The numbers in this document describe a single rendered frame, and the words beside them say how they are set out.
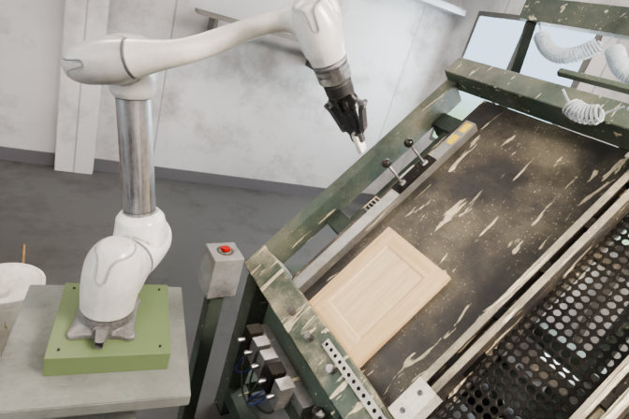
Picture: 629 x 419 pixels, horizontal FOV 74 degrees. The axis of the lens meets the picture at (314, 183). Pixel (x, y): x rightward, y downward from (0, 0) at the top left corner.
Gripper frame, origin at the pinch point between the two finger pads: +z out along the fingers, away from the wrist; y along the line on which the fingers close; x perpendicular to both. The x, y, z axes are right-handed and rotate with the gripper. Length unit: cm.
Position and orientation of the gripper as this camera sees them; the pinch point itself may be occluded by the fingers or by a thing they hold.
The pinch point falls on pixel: (358, 141)
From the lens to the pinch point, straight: 119.8
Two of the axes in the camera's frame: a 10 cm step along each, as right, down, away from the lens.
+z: 3.5, 7.2, 6.0
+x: 4.9, -6.9, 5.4
